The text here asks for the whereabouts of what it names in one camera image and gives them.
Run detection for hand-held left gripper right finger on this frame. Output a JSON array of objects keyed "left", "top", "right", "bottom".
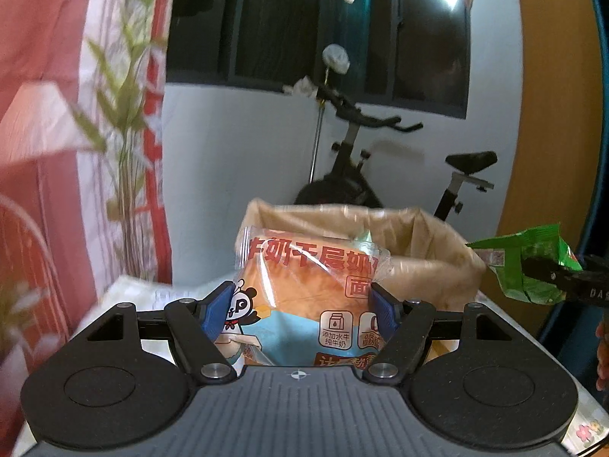
[{"left": 368, "top": 282, "right": 534, "bottom": 384}]

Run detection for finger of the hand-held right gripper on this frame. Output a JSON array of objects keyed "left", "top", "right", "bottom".
[{"left": 521, "top": 255, "right": 580, "bottom": 292}]

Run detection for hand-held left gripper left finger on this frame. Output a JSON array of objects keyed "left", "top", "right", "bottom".
[{"left": 67, "top": 282, "right": 239, "bottom": 384}]

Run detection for green crinkled snack packet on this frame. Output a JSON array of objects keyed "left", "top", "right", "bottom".
[{"left": 466, "top": 223, "right": 584, "bottom": 305}]

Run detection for cardboard box with plastic liner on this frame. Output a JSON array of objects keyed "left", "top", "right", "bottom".
[{"left": 237, "top": 197, "right": 489, "bottom": 340}]

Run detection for bread packet with panda print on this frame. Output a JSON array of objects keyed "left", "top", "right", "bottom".
[{"left": 216, "top": 226, "right": 394, "bottom": 368}]

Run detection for person's right hand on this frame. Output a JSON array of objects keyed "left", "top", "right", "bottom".
[{"left": 596, "top": 319, "right": 609, "bottom": 391}]

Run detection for black exercise bike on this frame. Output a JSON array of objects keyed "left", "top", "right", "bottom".
[{"left": 292, "top": 83, "right": 498, "bottom": 222}]

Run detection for wooden panel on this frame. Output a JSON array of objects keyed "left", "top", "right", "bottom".
[{"left": 495, "top": 0, "right": 609, "bottom": 270}]

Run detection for metal pole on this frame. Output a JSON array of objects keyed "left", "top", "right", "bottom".
[{"left": 308, "top": 99, "right": 328, "bottom": 184}]

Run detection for white plastic bag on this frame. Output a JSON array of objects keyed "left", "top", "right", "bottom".
[
  {"left": 282, "top": 77, "right": 319, "bottom": 100},
  {"left": 322, "top": 44, "right": 351, "bottom": 75}
]

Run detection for red white plant-print curtain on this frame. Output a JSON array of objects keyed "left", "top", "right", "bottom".
[{"left": 0, "top": 0, "right": 176, "bottom": 382}]

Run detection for dark window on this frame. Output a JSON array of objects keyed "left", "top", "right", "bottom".
[{"left": 164, "top": 0, "right": 473, "bottom": 121}]

